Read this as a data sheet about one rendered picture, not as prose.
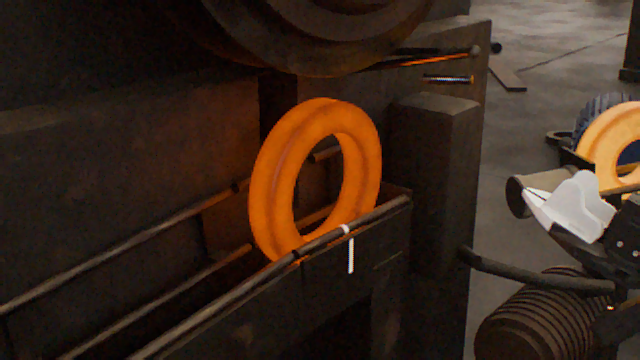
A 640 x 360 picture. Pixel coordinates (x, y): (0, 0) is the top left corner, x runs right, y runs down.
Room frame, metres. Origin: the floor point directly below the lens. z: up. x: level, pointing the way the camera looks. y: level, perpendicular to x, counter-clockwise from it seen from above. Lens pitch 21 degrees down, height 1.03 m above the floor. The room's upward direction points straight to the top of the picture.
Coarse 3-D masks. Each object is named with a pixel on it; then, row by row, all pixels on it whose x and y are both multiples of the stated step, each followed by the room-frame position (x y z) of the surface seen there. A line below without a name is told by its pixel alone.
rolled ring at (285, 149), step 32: (288, 128) 0.67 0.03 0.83; (320, 128) 0.69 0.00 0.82; (352, 128) 0.73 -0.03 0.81; (256, 160) 0.66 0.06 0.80; (288, 160) 0.65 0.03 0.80; (352, 160) 0.76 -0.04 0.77; (256, 192) 0.64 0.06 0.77; (288, 192) 0.65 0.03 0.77; (352, 192) 0.75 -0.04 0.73; (256, 224) 0.64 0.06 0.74; (288, 224) 0.65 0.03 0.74
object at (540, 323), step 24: (528, 288) 0.89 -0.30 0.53; (504, 312) 0.82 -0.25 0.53; (528, 312) 0.81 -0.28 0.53; (552, 312) 0.82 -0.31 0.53; (576, 312) 0.84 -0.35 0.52; (480, 336) 0.83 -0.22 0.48; (504, 336) 0.79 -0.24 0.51; (528, 336) 0.78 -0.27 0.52; (552, 336) 0.78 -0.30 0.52; (576, 336) 0.81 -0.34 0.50
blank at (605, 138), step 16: (608, 112) 0.93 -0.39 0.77; (624, 112) 0.91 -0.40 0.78; (592, 128) 0.92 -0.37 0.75; (608, 128) 0.90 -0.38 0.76; (624, 128) 0.91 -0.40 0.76; (592, 144) 0.90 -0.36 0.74; (608, 144) 0.90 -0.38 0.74; (624, 144) 0.91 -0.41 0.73; (592, 160) 0.90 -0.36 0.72; (608, 160) 0.90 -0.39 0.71; (608, 176) 0.90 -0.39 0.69
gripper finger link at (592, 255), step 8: (552, 224) 0.64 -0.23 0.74; (552, 232) 0.64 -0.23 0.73; (560, 232) 0.63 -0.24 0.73; (568, 232) 0.63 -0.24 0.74; (560, 240) 0.63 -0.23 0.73; (568, 240) 0.62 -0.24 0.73; (576, 240) 0.62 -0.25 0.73; (568, 248) 0.62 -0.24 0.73; (576, 248) 0.62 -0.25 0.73; (584, 248) 0.61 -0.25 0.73; (592, 248) 0.61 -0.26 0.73; (600, 248) 0.61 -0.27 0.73; (576, 256) 0.61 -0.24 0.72; (584, 256) 0.60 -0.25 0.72; (592, 256) 0.60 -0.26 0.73; (600, 256) 0.60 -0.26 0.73; (584, 264) 0.60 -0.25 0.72; (592, 264) 0.60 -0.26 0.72; (600, 264) 0.60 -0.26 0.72; (608, 264) 0.60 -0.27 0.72; (600, 272) 0.59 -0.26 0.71; (608, 272) 0.59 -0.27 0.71; (616, 272) 0.60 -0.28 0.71; (624, 272) 0.60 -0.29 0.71
